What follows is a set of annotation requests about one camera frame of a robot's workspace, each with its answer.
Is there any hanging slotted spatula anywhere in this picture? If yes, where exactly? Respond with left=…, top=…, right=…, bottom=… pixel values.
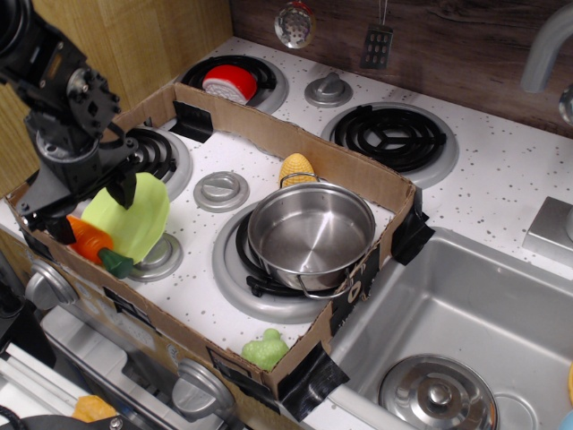
left=360, top=1, right=393, bottom=70

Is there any grey stove knob back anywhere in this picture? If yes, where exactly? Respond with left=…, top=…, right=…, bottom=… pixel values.
left=304, top=72, right=354, bottom=108

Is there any cardboard fence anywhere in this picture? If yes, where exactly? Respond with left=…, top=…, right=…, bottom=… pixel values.
left=24, top=83, right=416, bottom=429

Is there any stainless steel pot lid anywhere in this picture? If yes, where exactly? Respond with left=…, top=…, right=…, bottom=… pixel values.
left=378, top=354, right=499, bottom=429

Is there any yellow toy corn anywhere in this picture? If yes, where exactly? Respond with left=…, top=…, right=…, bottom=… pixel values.
left=278, top=153, right=316, bottom=188

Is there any orange sponge piece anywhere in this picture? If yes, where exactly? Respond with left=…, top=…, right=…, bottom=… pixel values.
left=72, top=395, right=117, bottom=423

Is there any grey toy faucet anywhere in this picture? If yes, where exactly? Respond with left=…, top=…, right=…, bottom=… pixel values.
left=520, top=3, right=572, bottom=93

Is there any grey toy sink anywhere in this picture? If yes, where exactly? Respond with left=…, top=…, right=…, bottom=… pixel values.
left=328, top=229, right=572, bottom=429

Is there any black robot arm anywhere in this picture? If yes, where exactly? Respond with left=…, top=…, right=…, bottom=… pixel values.
left=1, top=1, right=138, bottom=245

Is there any front right black burner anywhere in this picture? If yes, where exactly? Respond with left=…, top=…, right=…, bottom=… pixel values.
left=211, top=204, right=328, bottom=324

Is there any light green plastic plate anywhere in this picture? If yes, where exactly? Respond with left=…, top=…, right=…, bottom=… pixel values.
left=81, top=172, right=170, bottom=263

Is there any back right black burner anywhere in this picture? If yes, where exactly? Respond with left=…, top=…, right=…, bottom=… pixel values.
left=321, top=102, right=459, bottom=189

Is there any hanging metal strainer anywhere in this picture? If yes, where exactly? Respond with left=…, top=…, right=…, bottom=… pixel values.
left=274, top=1, right=316, bottom=49

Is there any grey oven knob left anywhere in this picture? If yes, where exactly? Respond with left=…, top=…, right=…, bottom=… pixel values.
left=25, top=259, right=79, bottom=311

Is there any red toy cheese wedge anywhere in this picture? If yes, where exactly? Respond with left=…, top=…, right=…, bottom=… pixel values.
left=201, top=64, right=258, bottom=105

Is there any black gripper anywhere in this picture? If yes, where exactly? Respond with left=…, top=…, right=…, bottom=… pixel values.
left=17, top=132, right=138, bottom=245

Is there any grey stove knob centre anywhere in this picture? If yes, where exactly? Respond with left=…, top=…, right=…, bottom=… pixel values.
left=193, top=171, right=250, bottom=213

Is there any grey stove knob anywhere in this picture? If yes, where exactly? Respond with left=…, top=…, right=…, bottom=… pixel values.
left=193, top=171, right=250, bottom=213
left=304, top=72, right=354, bottom=108
left=128, top=233, right=183, bottom=282

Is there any grey stove knob front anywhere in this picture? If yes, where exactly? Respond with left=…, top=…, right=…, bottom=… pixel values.
left=128, top=233, right=183, bottom=282

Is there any green toy vegetable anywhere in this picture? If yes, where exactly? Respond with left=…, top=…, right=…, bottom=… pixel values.
left=241, top=328, right=289, bottom=371

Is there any grey oven knob right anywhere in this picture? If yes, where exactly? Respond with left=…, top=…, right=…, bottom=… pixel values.
left=171, top=358, right=235, bottom=421

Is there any grey oven knob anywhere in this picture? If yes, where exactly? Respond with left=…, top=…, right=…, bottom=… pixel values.
left=171, top=358, right=235, bottom=421
left=25, top=259, right=79, bottom=311

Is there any orange toy carrot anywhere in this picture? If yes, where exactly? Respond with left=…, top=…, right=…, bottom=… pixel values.
left=66, top=215, right=133, bottom=279

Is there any front left black burner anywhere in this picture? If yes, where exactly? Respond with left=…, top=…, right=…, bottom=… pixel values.
left=127, top=126, right=192, bottom=202

